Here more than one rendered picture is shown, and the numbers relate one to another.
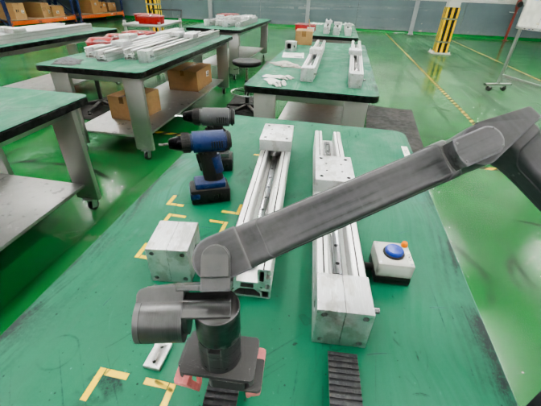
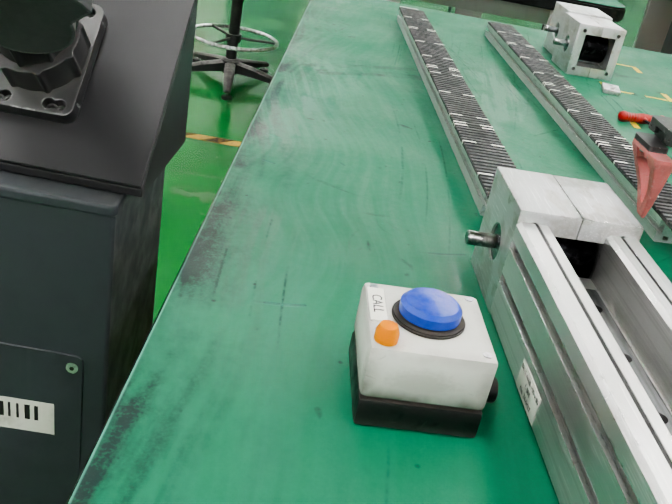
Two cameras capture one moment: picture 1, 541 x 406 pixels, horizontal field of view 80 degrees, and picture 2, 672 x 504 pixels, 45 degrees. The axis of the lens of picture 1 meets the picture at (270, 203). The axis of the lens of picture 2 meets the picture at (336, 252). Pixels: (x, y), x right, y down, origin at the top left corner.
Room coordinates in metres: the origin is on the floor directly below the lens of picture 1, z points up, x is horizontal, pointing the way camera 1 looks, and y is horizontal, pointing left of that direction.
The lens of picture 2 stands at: (0.98, -0.44, 1.10)
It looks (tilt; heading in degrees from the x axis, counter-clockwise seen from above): 27 degrees down; 168
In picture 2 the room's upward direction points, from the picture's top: 11 degrees clockwise
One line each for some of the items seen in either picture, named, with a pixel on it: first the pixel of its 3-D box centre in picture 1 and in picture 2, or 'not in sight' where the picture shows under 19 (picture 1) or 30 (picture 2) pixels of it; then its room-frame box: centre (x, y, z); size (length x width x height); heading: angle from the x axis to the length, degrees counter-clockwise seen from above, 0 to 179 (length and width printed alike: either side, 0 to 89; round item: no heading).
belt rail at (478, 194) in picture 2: not in sight; (438, 77); (-0.23, -0.09, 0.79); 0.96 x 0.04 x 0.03; 175
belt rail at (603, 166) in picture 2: not in sight; (555, 97); (-0.21, 0.10, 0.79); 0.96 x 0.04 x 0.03; 175
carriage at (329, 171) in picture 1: (332, 177); not in sight; (0.85, -0.18, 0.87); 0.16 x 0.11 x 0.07; 175
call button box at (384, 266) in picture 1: (386, 262); (430, 357); (0.56, -0.28, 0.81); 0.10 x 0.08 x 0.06; 85
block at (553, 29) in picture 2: not in sight; (571, 32); (-0.62, 0.28, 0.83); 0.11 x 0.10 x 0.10; 84
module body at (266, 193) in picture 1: (269, 186); not in sight; (0.87, 0.01, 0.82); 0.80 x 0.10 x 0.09; 175
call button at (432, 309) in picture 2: (394, 251); (429, 313); (0.56, -0.29, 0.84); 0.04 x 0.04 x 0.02
